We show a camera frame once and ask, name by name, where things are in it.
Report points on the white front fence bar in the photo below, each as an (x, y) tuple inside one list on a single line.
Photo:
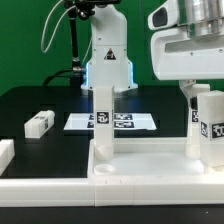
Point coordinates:
[(112, 191)]

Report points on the white desk top tray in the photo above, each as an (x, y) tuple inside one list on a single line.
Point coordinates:
[(150, 157)]

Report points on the black camera stand pole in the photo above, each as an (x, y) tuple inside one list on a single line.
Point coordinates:
[(83, 9)]

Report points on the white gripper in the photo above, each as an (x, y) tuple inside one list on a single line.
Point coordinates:
[(175, 56)]

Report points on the fiducial marker sheet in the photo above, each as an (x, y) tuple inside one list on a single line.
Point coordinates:
[(122, 121)]

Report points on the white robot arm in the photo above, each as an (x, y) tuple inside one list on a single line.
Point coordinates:
[(109, 64)]

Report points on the white left fence block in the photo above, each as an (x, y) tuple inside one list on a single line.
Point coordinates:
[(7, 153)]

